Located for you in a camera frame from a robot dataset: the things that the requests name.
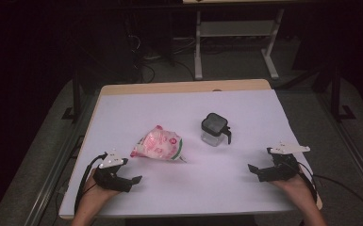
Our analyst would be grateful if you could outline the floor cables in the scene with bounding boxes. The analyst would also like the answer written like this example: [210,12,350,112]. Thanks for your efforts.
[128,32,196,84]

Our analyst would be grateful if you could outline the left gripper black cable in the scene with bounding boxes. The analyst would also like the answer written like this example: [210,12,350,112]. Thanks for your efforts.
[74,152,108,215]

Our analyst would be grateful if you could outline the white paper sheet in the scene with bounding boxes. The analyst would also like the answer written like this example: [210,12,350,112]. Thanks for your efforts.
[59,89,315,218]

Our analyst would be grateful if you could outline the pink plastic bag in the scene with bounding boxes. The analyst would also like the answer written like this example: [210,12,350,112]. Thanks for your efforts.
[129,124,187,163]

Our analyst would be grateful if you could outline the wooden table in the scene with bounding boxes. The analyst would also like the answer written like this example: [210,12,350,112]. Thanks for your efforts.
[58,78,323,220]

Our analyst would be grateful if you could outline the white metal desk frame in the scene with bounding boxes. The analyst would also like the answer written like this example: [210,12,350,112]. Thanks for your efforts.
[182,0,316,80]

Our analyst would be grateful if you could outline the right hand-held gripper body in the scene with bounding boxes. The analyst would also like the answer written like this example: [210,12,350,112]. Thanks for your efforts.
[256,142,311,183]

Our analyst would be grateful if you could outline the clear jar with black lid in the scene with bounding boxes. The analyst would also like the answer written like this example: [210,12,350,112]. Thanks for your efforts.
[200,112,233,148]

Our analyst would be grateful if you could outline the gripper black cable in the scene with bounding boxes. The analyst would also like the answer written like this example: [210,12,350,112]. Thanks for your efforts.
[74,152,108,215]
[296,161,363,218]

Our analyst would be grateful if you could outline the person's right hand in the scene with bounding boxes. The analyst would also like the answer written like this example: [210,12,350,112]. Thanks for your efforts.
[270,173,317,210]

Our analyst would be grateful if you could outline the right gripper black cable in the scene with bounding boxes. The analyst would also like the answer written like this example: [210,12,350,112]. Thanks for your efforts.
[296,161,363,218]

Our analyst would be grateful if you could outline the person's left hand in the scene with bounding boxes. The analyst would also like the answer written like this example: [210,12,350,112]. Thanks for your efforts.
[80,170,121,210]

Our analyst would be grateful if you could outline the black metal stand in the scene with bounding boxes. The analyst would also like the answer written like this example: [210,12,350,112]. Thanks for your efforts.
[329,65,356,122]
[60,70,83,122]

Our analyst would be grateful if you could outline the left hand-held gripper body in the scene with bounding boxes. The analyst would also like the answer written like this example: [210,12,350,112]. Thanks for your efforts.
[92,149,133,193]

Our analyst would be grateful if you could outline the aluminium rail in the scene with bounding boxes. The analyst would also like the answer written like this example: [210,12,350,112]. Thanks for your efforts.
[316,90,363,206]
[22,93,88,226]

